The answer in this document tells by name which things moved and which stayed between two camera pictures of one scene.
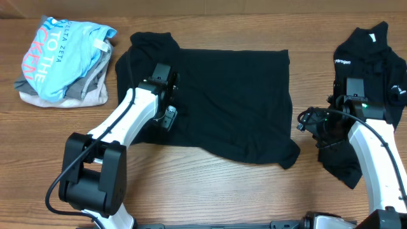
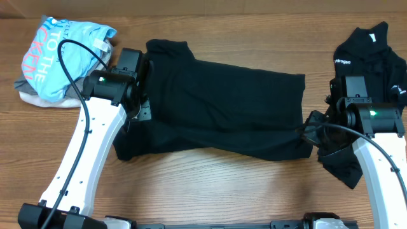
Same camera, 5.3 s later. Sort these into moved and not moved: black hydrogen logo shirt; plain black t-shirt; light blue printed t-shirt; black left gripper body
Moved: black left gripper body; plain black t-shirt
Not moved: light blue printed t-shirt; black hydrogen logo shirt
